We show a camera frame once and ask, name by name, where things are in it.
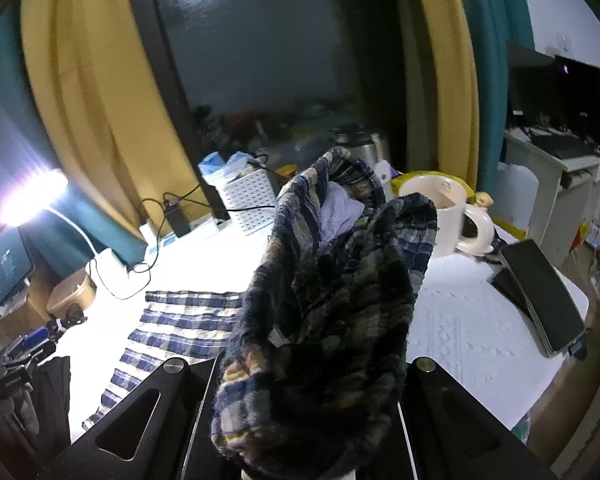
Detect white charger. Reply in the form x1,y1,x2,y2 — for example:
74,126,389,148
91,247,131,286

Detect blue plaid pants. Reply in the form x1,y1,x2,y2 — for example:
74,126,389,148
82,147,438,480

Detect dark hanging cloth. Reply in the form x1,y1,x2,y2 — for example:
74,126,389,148
10,355,73,461

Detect white chair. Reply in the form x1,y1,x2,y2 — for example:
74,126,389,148
495,161,566,241

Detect black monitor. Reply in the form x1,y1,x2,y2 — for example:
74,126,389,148
552,54,600,157

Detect cream bear mug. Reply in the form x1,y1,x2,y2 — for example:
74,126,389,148
397,174,496,258

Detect black keyboard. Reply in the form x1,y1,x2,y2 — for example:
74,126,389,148
530,130,598,158

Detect blue tissue packets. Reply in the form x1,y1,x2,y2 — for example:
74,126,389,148
199,151,261,181

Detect black power adapter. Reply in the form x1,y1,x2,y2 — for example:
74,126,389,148
165,200,192,238

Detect black smartphone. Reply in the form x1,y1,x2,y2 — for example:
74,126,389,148
497,239,587,358

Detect white desk lamp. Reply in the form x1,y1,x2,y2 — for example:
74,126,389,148
0,170,103,261

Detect lit computer screen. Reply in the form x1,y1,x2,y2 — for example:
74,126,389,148
0,237,33,311

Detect black camera tripod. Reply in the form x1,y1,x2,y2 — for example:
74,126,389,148
0,310,88,411

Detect stainless steel tumbler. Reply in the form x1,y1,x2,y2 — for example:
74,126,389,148
332,125,388,166

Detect brown paper bowl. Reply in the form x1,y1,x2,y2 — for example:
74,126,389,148
46,269,97,316

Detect black wallet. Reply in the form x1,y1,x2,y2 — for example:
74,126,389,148
490,265,536,321

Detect white plastic basket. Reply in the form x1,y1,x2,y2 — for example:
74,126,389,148
215,170,281,236

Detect grey computer desk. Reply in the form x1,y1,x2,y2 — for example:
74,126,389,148
502,127,600,266

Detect black cable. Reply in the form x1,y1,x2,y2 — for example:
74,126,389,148
87,180,271,301

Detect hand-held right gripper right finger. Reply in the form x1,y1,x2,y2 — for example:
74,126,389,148
395,356,558,480

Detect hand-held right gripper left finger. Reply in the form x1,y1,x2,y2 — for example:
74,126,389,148
32,357,221,480

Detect dark window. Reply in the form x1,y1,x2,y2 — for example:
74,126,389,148
125,0,411,221

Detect yellow curtain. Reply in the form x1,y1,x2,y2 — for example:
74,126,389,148
390,0,481,196
20,0,201,246

